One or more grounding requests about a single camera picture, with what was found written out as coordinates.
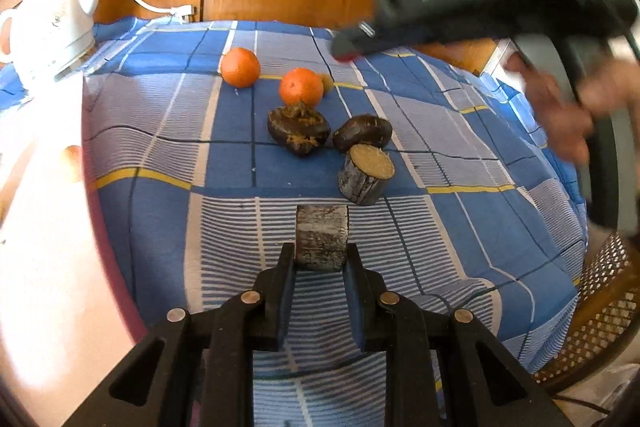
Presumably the dark brown water chestnut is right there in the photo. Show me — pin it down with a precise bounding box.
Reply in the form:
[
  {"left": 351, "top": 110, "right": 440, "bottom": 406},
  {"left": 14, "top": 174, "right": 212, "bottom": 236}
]
[
  {"left": 267, "top": 101, "right": 332, "bottom": 156},
  {"left": 332, "top": 114, "right": 393, "bottom": 154}
]

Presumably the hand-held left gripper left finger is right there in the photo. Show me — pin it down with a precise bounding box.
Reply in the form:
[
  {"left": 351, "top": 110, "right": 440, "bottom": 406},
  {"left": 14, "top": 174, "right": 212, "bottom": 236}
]
[{"left": 62, "top": 243, "right": 297, "bottom": 427}]

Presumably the wicker chair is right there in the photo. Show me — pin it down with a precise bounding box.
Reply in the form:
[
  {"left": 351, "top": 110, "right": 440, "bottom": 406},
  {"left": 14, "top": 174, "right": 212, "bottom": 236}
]
[{"left": 532, "top": 229, "right": 636, "bottom": 395}]

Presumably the black floor cable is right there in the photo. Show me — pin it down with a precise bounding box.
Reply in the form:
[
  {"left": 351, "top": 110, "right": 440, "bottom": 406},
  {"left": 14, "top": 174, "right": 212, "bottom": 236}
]
[{"left": 552, "top": 396, "right": 616, "bottom": 414}]

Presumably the pink tray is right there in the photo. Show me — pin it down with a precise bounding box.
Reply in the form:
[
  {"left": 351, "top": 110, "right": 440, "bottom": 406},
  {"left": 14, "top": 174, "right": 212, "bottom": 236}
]
[{"left": 0, "top": 72, "right": 151, "bottom": 427}]

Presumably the blue checked cloth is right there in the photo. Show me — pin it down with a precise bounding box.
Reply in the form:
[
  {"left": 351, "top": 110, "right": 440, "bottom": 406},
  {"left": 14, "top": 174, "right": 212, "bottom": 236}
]
[{"left": 0, "top": 18, "right": 591, "bottom": 427}]

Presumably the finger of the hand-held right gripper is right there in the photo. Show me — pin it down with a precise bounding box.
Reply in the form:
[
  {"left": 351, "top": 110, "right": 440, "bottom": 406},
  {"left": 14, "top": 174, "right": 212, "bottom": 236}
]
[{"left": 331, "top": 18, "right": 391, "bottom": 62}]

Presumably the small beige round fruit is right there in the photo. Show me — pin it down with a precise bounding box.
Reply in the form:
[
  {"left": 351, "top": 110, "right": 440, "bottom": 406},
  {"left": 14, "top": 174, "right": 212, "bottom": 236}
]
[{"left": 59, "top": 145, "right": 84, "bottom": 182}]

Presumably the orange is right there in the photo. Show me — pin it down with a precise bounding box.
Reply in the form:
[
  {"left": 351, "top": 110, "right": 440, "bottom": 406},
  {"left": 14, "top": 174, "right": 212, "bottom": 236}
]
[
  {"left": 220, "top": 47, "right": 262, "bottom": 88},
  {"left": 279, "top": 67, "right": 325, "bottom": 106}
]

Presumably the person's right hand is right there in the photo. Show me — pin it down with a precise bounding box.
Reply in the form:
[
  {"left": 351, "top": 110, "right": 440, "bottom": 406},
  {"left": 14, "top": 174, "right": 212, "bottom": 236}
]
[{"left": 504, "top": 53, "right": 640, "bottom": 168}]

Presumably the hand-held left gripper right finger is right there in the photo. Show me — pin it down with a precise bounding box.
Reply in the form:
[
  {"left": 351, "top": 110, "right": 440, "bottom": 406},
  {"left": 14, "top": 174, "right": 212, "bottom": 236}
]
[{"left": 342, "top": 244, "right": 576, "bottom": 427}]

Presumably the white electric kettle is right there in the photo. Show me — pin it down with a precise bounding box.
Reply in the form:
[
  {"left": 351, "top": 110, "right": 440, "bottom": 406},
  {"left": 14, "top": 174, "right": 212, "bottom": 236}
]
[{"left": 0, "top": 0, "right": 108, "bottom": 82}]

